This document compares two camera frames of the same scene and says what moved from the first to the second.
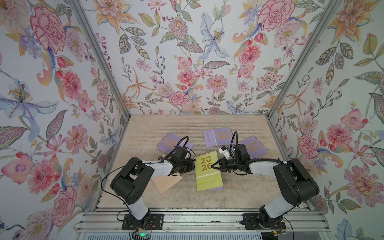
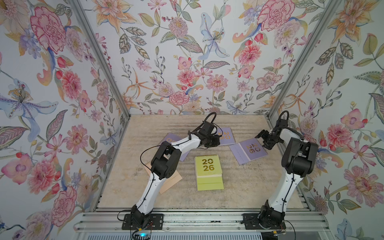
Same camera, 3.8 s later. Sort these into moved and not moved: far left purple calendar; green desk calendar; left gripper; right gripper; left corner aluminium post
Moved: left gripper; right gripper
Not moved: far left purple calendar; green desk calendar; left corner aluminium post
